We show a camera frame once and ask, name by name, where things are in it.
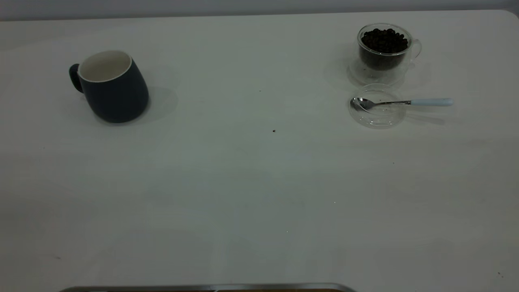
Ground dark grey ceramic mug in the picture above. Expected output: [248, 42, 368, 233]
[69, 49, 150, 124]

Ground silver metal edge strip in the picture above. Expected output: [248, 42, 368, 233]
[59, 283, 357, 292]

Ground metal spoon light blue handle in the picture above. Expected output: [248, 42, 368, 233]
[350, 97, 454, 112]

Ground clear glass saucer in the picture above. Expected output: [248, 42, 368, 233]
[347, 57, 407, 86]

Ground clear round lid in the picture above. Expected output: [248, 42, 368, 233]
[349, 84, 407, 129]

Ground coffee beans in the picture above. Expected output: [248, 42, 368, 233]
[360, 28, 409, 69]

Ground clear glass cup with handle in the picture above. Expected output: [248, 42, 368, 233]
[357, 23, 422, 73]

